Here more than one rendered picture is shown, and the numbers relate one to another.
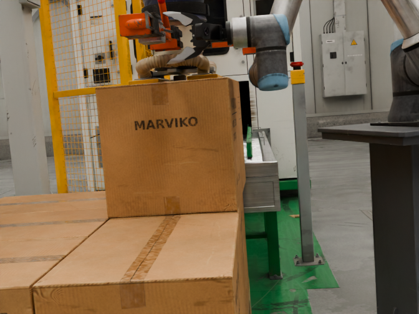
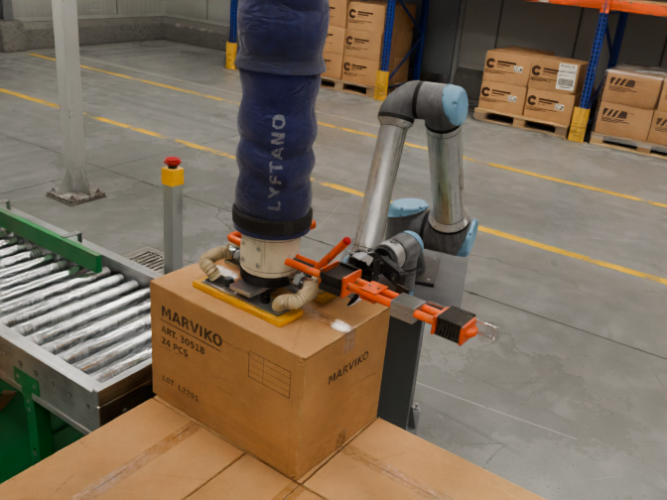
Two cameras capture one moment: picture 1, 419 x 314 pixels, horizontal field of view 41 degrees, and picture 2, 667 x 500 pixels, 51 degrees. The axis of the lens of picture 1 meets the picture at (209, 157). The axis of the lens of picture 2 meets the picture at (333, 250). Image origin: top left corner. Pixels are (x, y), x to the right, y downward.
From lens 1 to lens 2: 2.12 m
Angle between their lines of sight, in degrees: 61
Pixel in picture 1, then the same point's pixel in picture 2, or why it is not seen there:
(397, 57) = (407, 223)
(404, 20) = (452, 213)
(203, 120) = (371, 351)
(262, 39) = (410, 262)
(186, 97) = (365, 335)
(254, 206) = not seen: hidden behind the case
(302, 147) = (179, 256)
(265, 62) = (409, 282)
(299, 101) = (178, 204)
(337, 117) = not seen: outside the picture
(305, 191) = not seen: hidden behind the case
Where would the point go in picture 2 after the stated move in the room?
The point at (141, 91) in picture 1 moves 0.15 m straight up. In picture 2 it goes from (337, 345) to (342, 296)
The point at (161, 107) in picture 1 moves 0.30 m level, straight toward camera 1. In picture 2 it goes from (348, 353) to (453, 388)
